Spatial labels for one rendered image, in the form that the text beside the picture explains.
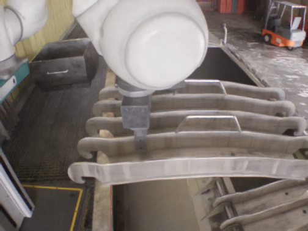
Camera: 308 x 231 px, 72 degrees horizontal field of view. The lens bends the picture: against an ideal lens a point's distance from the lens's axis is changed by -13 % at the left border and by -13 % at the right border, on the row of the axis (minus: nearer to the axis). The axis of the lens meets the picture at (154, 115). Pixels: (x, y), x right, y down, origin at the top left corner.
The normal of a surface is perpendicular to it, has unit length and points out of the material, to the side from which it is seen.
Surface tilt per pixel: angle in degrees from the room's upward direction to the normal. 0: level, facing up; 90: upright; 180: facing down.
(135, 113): 90
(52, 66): 90
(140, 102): 0
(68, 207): 0
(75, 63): 90
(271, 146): 90
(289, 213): 6
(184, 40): 100
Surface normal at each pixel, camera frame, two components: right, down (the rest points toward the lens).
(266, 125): -0.04, 0.58
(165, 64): 0.29, 0.63
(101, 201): -0.04, -0.81
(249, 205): -0.27, -0.77
